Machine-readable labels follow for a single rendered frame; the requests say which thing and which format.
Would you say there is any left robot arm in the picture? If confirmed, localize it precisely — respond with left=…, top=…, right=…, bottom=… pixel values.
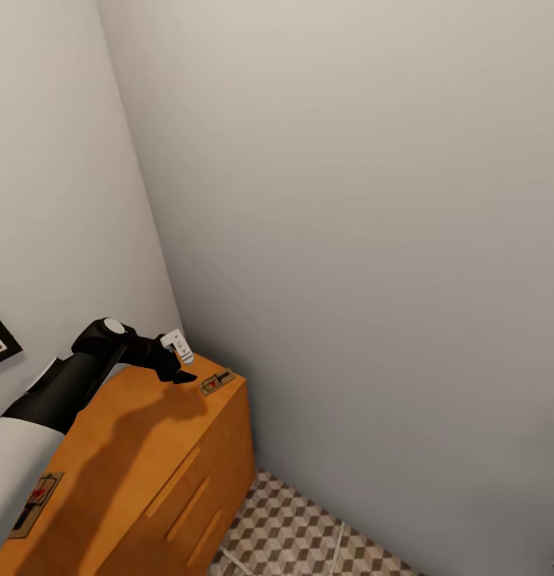
left=0, top=318, right=197, bottom=550

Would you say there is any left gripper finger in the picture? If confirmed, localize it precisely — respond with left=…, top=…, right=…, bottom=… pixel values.
left=169, top=370, right=197, bottom=384

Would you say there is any mousetrap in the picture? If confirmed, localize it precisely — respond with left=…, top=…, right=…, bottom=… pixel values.
left=9, top=472, right=65, bottom=538
left=198, top=367, right=236, bottom=396

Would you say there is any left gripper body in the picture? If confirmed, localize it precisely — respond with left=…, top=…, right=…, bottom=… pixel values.
left=134, top=334, right=181, bottom=382

